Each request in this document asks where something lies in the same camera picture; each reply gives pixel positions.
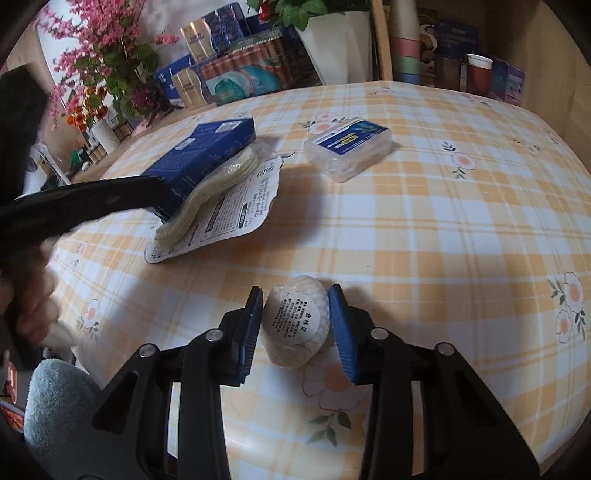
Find stack of pastel cups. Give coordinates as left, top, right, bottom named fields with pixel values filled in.
left=388, top=0, right=422, bottom=85

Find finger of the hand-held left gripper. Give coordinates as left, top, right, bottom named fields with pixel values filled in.
left=46, top=175, right=172, bottom=237

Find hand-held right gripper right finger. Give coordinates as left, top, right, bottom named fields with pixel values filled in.
left=327, top=284, right=541, bottom=480

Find clear plastic box blue label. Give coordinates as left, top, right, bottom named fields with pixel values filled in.
left=303, top=117, right=393, bottom=182

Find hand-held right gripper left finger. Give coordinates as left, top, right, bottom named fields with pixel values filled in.
left=51, top=285, right=266, bottom=480

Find pink blossom branches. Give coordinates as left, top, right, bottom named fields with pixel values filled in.
left=37, top=0, right=179, bottom=131

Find white ribbed vase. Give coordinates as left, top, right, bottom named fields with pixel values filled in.
left=91, top=117, right=122, bottom=153

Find brown cup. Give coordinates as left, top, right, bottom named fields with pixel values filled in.
left=435, top=55, right=463, bottom=89

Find small blue box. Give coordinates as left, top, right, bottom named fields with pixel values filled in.
left=490, top=58, right=526, bottom=103

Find white round soap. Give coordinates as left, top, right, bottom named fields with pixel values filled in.
left=263, top=275, right=332, bottom=369

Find red paper cup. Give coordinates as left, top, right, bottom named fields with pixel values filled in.
left=466, top=54, right=494, bottom=97

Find cream plastic blister pack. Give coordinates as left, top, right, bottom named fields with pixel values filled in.
left=145, top=141, right=283, bottom=265

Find dark blue cardboard box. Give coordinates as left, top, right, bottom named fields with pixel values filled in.
left=141, top=117, right=256, bottom=220

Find white flower pot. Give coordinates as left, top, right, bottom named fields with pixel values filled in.
left=294, top=11, right=374, bottom=86

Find person's left hand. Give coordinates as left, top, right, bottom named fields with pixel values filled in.
left=14, top=256, right=59, bottom=345

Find blue white box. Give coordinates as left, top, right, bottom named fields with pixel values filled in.
left=154, top=55, right=195, bottom=100

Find blue patterned box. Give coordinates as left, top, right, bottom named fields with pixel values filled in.
left=203, top=4, right=253, bottom=49

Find purple artificial flowers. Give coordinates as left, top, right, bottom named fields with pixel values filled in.
left=129, top=85, right=160, bottom=112

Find gold box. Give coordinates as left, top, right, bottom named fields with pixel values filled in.
left=171, top=69, right=209, bottom=110
left=180, top=21, right=218, bottom=64

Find grey fluffy cushion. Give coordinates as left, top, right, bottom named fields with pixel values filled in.
left=23, top=357, right=103, bottom=463

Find orange artificial flowers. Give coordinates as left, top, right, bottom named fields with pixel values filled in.
left=65, top=85, right=110, bottom=133

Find dark blue book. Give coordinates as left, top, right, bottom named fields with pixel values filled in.
left=434, top=21, right=480, bottom=59

